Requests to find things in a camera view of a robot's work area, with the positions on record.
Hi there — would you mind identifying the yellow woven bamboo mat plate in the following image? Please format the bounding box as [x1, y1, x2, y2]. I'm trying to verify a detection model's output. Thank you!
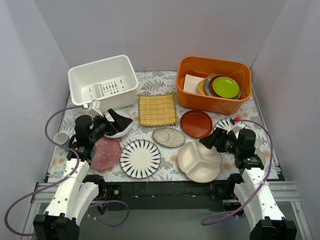
[138, 92, 178, 127]

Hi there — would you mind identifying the blue striped white plate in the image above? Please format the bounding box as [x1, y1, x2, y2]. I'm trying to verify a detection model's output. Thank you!
[119, 139, 161, 179]

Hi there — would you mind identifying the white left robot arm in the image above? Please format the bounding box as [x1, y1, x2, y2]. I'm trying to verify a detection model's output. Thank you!
[33, 108, 132, 240]

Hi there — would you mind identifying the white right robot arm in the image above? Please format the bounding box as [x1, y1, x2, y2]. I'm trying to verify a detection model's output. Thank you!
[200, 127, 297, 240]

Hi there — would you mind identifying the white plastic bin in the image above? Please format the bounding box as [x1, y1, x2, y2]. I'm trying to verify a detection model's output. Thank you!
[67, 55, 139, 113]

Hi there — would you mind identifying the dark red plate in bin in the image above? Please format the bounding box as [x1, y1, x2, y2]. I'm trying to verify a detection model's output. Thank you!
[209, 75, 219, 97]

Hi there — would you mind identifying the grey plate in bin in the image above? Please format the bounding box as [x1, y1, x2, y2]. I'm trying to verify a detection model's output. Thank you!
[203, 75, 218, 97]

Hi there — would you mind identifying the yellow basket plate in bin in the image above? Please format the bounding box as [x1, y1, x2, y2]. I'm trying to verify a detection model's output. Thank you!
[197, 79, 206, 95]

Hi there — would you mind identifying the white square plate in bin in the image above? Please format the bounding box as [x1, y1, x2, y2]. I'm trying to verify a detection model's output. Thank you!
[183, 74, 204, 94]

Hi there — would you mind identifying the orange plastic bin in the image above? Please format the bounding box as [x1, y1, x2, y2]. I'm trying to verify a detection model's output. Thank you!
[176, 56, 252, 115]

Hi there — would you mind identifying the white deep bowl plate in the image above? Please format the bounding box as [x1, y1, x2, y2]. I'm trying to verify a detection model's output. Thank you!
[108, 108, 133, 139]

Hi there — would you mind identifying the small beige saucer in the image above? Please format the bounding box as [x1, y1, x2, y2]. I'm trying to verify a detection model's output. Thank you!
[254, 148, 266, 166]

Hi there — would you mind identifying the pink polka dot plate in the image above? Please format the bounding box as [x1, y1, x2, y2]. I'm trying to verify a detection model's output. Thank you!
[90, 136, 122, 171]

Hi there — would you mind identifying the red lacquer round plate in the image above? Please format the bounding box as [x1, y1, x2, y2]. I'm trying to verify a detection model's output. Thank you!
[180, 110, 213, 139]

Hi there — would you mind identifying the beige divided plate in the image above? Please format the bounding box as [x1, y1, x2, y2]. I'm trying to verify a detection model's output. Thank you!
[177, 140, 222, 183]

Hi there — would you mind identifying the small white cup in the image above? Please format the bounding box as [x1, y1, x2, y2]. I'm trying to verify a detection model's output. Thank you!
[53, 132, 70, 147]

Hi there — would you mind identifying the floral patterned table mat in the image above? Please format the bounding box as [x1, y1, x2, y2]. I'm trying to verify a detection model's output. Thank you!
[47, 71, 271, 183]

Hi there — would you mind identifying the speckled oval ceramic plate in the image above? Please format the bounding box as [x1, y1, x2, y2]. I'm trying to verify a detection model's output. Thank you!
[152, 127, 186, 148]

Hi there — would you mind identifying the lime green plate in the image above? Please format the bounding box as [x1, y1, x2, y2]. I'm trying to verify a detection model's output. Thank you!
[212, 76, 240, 99]

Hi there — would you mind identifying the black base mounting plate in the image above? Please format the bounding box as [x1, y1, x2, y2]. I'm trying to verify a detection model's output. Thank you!
[43, 174, 286, 212]

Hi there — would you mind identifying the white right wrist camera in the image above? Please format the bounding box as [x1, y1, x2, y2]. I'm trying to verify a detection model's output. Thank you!
[228, 123, 248, 138]

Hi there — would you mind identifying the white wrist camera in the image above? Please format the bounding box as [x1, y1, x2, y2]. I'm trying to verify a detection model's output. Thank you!
[228, 123, 248, 138]
[87, 99, 103, 118]

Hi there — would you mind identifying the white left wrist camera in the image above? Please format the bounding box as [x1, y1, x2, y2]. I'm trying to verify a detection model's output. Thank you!
[87, 99, 103, 118]

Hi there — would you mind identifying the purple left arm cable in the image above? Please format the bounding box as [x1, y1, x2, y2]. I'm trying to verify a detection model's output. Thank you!
[4, 105, 130, 236]

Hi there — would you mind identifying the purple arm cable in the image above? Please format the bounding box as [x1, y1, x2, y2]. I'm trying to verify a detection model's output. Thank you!
[4, 105, 130, 236]
[200, 119, 274, 226]

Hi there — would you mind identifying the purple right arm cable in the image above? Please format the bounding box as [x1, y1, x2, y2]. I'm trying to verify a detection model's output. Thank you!
[200, 119, 274, 226]

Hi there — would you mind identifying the aluminium frame rail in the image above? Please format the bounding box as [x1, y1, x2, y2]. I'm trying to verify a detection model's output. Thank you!
[21, 181, 313, 240]

